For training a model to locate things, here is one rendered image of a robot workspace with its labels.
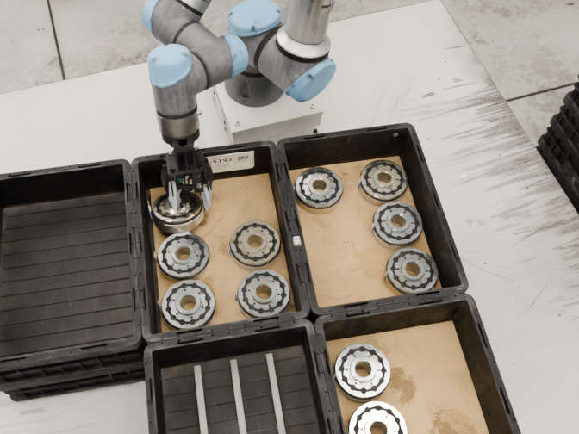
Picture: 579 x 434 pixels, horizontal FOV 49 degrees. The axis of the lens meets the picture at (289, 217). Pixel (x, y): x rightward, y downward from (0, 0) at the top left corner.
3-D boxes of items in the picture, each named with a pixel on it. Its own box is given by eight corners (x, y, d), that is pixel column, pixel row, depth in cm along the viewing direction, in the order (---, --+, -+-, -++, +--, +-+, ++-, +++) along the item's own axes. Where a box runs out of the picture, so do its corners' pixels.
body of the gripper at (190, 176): (171, 200, 120) (161, 147, 112) (167, 174, 126) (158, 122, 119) (211, 193, 121) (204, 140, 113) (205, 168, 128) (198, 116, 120)
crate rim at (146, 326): (132, 164, 131) (129, 157, 129) (275, 145, 134) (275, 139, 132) (145, 348, 111) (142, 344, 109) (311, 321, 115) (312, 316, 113)
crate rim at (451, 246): (275, 145, 134) (275, 139, 132) (410, 127, 137) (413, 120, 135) (311, 321, 115) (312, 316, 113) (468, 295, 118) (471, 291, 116)
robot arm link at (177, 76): (203, 49, 107) (163, 66, 102) (210, 106, 114) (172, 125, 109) (175, 36, 111) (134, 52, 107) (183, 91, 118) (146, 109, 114)
